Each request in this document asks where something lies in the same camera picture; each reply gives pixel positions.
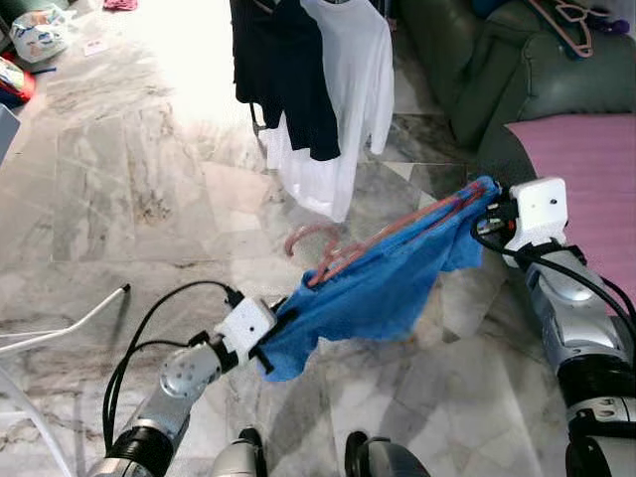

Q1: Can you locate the black shirt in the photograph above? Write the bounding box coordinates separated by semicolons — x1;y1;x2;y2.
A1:
231;0;342;162

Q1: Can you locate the white shirt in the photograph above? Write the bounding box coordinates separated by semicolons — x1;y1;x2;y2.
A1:
263;0;396;223

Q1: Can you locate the blue-grey plastic folding table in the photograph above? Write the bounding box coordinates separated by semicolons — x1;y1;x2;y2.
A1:
0;104;21;165

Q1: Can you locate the bright blue garment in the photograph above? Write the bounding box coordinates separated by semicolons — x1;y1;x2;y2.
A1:
256;176;503;384

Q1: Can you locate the white pillow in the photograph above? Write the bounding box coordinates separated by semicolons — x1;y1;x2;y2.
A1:
594;0;636;19

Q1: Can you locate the robot leg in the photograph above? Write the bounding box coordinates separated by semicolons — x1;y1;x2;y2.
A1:
343;430;433;477
209;427;269;477

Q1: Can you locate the brown clothes hanger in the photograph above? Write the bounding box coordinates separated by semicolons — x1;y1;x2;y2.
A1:
527;0;597;59

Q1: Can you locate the reddish plastic clothes hanger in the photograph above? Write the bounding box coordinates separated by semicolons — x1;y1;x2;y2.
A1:
283;184;488;289

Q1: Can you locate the mauve cushion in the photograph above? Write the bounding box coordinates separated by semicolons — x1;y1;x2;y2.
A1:
507;112;636;299

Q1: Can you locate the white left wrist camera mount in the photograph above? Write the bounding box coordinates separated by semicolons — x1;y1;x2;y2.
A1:
214;296;277;364

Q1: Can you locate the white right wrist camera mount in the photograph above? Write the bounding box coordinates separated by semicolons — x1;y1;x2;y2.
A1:
507;177;569;267

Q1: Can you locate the dark green sofa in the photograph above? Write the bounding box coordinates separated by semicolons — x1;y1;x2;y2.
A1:
397;0;636;299

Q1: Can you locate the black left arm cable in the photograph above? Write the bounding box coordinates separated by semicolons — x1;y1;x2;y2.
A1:
102;280;246;453

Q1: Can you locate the robot left leg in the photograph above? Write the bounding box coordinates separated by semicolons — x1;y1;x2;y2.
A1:
209;427;269;477

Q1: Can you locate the white printed plastic bag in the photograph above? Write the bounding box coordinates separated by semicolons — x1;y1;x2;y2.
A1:
10;5;76;63

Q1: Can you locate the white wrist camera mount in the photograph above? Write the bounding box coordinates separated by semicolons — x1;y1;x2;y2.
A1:
214;296;277;364
507;177;569;267

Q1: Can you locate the white metal table leg frame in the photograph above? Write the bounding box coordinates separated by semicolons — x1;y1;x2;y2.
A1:
0;283;132;477

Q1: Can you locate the red and blue backpack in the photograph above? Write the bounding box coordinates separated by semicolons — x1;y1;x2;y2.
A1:
0;58;37;105

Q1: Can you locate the robot right leg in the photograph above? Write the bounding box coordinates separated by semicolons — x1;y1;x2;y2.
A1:
343;430;433;477

